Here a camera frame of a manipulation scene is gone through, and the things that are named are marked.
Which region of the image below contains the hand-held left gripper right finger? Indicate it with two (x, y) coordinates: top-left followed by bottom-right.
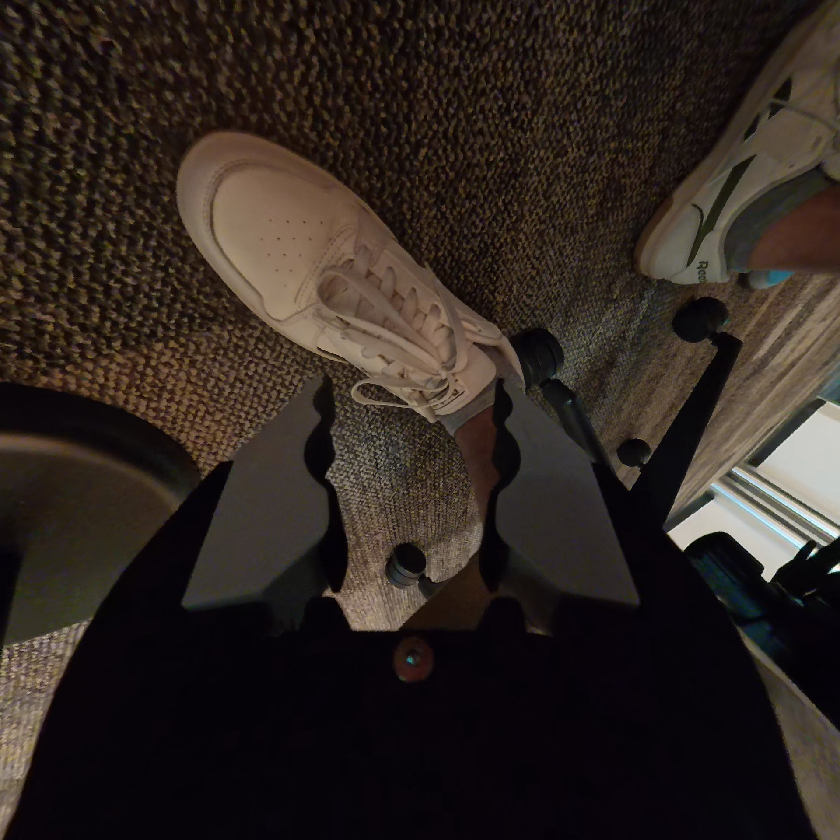
(479, 379), (642, 608)

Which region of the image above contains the white metal frame rail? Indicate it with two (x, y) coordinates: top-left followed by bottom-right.
(663, 394), (840, 549)

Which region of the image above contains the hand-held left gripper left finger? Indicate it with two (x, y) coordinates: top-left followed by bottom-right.
(181, 375), (347, 611)

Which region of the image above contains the white sneaker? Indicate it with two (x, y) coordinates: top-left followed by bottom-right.
(176, 130), (508, 424)
(632, 0), (840, 287)

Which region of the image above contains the black gear bundle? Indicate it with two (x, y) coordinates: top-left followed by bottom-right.
(681, 530), (840, 658)

